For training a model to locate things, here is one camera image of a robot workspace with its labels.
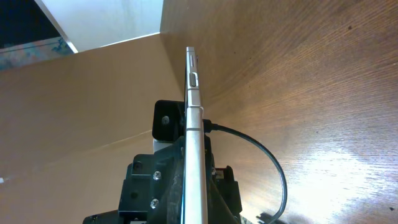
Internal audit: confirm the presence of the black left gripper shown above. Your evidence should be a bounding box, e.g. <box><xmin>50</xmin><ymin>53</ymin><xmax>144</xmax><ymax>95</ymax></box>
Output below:
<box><xmin>83</xmin><ymin>137</ymin><xmax>243</xmax><ymax>224</ymax></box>

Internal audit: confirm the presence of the black smartphone silver frame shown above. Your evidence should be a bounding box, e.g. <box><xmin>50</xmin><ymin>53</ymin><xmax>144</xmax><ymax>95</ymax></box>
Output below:
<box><xmin>182</xmin><ymin>47</ymin><xmax>208</xmax><ymax>224</ymax></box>

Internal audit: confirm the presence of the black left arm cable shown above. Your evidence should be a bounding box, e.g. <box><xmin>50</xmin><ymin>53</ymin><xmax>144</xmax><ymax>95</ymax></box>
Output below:
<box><xmin>202</xmin><ymin>119</ymin><xmax>289</xmax><ymax>224</ymax></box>

